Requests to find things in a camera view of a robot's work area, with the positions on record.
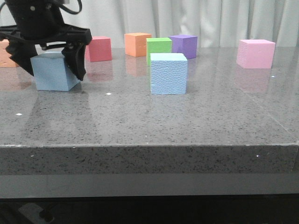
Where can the pink foam cube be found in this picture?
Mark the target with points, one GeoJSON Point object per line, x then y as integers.
{"type": "Point", "coordinates": [255, 54]}

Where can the textured light blue foam cube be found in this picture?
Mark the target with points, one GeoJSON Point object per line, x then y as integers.
{"type": "Point", "coordinates": [168, 73]}

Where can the red foam cube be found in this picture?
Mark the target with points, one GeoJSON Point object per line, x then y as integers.
{"type": "Point", "coordinates": [99, 49]}

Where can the dented orange foam cube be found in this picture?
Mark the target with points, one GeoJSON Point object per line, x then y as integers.
{"type": "Point", "coordinates": [5, 61]}

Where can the smooth orange foam cube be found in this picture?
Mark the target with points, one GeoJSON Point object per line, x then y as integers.
{"type": "Point", "coordinates": [135, 44]}

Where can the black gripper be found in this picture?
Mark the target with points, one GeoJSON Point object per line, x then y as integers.
{"type": "Point", "coordinates": [41, 22]}

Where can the purple foam cube right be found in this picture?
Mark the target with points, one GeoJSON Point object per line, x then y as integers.
{"type": "Point", "coordinates": [185, 44]}

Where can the grey pleated curtain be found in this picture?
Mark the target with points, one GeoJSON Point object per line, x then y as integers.
{"type": "Point", "coordinates": [216, 23]}

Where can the green foam cube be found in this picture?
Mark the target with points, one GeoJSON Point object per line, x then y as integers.
{"type": "Point", "coordinates": [157, 45]}

